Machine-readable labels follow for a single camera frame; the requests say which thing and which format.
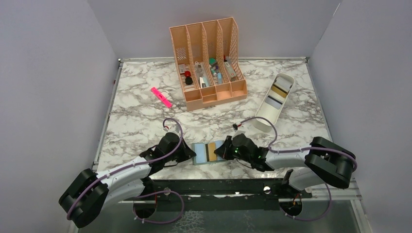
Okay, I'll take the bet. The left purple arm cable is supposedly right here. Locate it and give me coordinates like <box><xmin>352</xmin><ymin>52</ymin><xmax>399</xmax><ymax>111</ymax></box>
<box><xmin>66</xmin><ymin>118</ymin><xmax>184</xmax><ymax>221</ymax></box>

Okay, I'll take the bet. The orange plastic desk organizer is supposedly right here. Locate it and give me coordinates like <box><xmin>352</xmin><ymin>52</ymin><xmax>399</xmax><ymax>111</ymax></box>
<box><xmin>169</xmin><ymin>17</ymin><xmax>248</xmax><ymax>111</ymax></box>

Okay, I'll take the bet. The black metal base rail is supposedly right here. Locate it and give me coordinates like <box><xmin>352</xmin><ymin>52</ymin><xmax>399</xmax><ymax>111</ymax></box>
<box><xmin>128</xmin><ymin>178</ymin><xmax>312</xmax><ymax>217</ymax></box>

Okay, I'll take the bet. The green eraser block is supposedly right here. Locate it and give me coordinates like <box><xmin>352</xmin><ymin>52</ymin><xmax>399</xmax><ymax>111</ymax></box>
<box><xmin>208</xmin><ymin>58</ymin><xmax>218</xmax><ymax>67</ymax></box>

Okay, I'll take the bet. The grey red stapler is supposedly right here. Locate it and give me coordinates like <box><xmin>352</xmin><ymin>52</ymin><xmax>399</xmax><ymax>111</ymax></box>
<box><xmin>223</xmin><ymin>56</ymin><xmax>237</xmax><ymax>82</ymax></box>

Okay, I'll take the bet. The black round stamp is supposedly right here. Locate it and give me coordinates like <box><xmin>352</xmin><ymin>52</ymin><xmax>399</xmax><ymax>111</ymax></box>
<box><xmin>185</xmin><ymin>76</ymin><xmax>193</xmax><ymax>85</ymax></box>

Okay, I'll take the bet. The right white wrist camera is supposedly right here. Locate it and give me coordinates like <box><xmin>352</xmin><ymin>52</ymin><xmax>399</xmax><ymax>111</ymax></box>
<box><xmin>233</xmin><ymin>129</ymin><xmax>246</xmax><ymax>137</ymax></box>

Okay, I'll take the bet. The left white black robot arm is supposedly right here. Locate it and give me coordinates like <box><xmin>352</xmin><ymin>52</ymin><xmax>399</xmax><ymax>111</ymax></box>
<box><xmin>58</xmin><ymin>132</ymin><xmax>196</xmax><ymax>228</ymax></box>

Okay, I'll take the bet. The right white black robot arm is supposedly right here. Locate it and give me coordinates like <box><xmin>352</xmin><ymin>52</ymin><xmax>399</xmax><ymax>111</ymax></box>
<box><xmin>214</xmin><ymin>133</ymin><xmax>357</xmax><ymax>198</ymax></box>

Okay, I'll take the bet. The white oblong plastic tray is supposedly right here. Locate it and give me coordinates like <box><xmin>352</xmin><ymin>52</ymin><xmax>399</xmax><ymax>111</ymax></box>
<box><xmin>255</xmin><ymin>73</ymin><xmax>295</xmax><ymax>125</ymax></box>

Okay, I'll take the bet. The pink highlighter marker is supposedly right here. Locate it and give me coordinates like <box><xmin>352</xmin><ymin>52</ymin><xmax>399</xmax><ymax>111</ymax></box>
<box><xmin>151</xmin><ymin>87</ymin><xmax>172</xmax><ymax>108</ymax></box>

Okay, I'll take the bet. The green card holder wallet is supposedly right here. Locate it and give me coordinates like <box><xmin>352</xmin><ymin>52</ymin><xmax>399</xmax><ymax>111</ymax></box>
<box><xmin>191</xmin><ymin>140</ymin><xmax>224</xmax><ymax>165</ymax></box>

